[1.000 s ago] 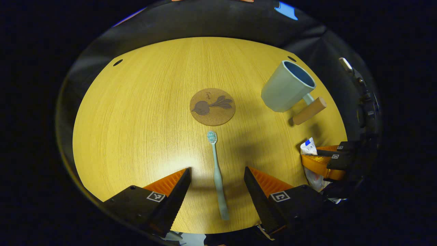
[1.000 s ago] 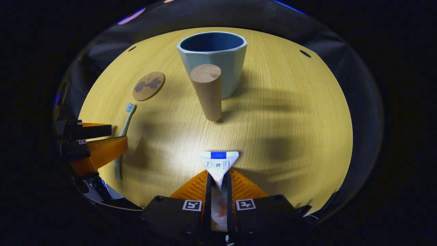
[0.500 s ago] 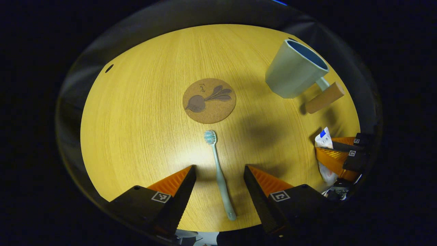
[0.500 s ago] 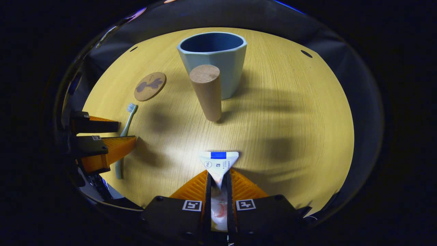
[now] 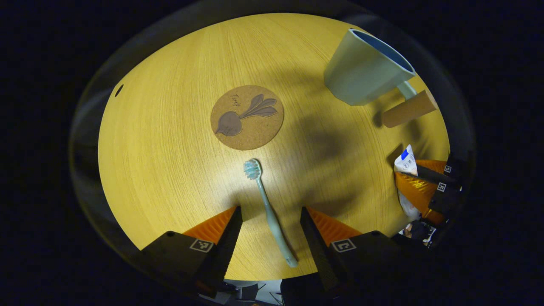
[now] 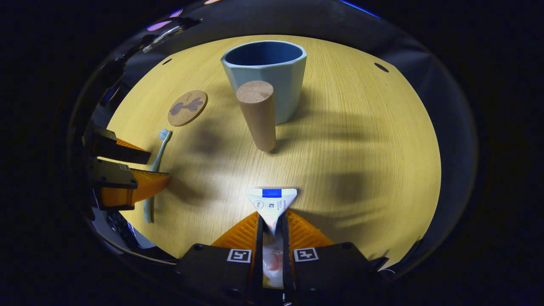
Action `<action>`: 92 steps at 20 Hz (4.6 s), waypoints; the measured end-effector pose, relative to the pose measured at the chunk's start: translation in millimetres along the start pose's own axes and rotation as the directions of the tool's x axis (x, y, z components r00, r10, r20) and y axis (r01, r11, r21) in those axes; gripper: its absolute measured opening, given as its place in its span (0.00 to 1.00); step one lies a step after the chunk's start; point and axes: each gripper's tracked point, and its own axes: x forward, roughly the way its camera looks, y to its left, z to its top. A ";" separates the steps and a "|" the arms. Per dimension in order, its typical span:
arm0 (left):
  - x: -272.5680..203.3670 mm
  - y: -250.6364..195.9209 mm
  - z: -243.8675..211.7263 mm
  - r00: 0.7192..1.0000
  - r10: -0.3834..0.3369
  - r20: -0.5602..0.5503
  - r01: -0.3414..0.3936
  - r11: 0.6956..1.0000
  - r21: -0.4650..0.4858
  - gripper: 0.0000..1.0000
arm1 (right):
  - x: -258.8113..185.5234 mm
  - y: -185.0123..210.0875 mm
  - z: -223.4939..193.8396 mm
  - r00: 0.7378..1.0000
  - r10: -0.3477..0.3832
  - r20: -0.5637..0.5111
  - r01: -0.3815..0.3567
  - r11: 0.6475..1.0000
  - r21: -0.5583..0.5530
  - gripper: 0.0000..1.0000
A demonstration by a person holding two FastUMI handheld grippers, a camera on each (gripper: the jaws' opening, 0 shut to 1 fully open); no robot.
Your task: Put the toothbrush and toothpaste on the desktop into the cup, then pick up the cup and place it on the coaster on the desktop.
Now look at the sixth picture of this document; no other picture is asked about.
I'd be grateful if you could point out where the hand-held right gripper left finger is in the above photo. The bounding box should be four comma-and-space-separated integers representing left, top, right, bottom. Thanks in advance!
176, 211, 261, 298

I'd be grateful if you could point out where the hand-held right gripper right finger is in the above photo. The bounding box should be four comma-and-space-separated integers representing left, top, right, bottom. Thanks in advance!
283, 209, 389, 298

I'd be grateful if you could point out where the pale green toothbrush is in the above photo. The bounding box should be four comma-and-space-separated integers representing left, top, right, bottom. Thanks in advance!
143, 129, 172, 224

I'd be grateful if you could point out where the round cork coaster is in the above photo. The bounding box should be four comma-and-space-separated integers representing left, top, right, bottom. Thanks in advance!
167, 90, 208, 127

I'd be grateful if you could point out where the white toothpaste tube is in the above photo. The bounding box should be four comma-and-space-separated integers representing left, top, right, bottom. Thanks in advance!
246, 188, 298, 289

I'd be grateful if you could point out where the wooden desktop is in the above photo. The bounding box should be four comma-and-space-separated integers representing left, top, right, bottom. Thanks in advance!
104, 35, 442, 269

